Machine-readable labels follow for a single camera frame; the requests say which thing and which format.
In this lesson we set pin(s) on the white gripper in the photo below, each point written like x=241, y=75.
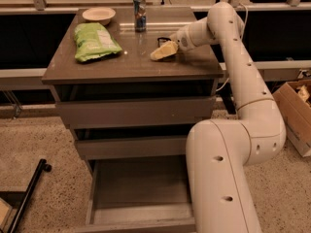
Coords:
x=182, y=40

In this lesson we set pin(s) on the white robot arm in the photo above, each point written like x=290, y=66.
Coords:
x=217, y=150

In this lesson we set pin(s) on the grey drawer cabinet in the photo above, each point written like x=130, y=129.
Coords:
x=131, y=74

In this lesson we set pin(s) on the grey top drawer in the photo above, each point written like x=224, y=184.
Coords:
x=137, y=112

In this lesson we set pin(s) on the grey middle drawer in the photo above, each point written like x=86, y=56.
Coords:
x=131, y=147

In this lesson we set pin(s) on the grey open bottom drawer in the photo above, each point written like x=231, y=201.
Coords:
x=139, y=195

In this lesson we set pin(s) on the blue energy drink can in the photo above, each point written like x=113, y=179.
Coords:
x=140, y=18

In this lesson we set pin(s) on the green chip bag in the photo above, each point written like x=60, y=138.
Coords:
x=93, y=41

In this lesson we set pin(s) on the white bowl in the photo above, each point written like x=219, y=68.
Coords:
x=102, y=15

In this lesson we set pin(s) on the cardboard box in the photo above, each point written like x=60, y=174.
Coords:
x=293, y=100

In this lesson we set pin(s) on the grey horizontal rail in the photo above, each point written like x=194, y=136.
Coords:
x=30, y=79

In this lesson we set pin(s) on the black metal frame leg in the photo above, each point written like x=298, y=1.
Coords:
x=43, y=166

